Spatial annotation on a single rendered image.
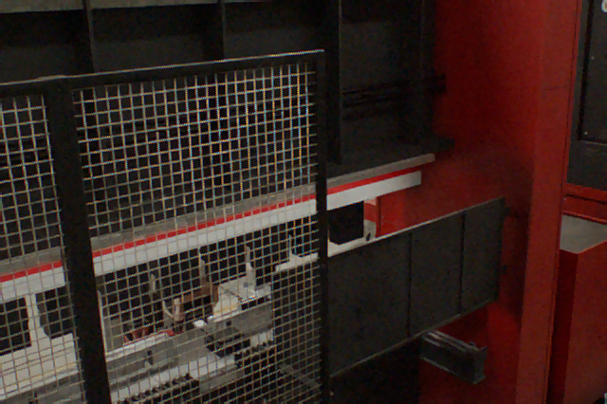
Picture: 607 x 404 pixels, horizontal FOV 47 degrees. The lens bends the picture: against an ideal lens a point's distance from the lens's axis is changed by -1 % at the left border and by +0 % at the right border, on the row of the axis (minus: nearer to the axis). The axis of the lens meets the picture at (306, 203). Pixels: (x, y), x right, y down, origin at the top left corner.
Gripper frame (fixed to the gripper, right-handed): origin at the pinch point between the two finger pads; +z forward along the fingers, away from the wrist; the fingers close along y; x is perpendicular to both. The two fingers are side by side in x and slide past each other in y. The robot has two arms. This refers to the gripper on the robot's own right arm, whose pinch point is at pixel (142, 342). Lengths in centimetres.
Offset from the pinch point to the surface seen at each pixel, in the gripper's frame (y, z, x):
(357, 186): 41, -46, 89
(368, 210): -89, -17, 183
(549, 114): 97, -62, 144
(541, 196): 88, -30, 142
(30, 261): 81, -50, -46
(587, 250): 75, 2, 181
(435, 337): 74, 13, 90
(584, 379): 56, 69, 190
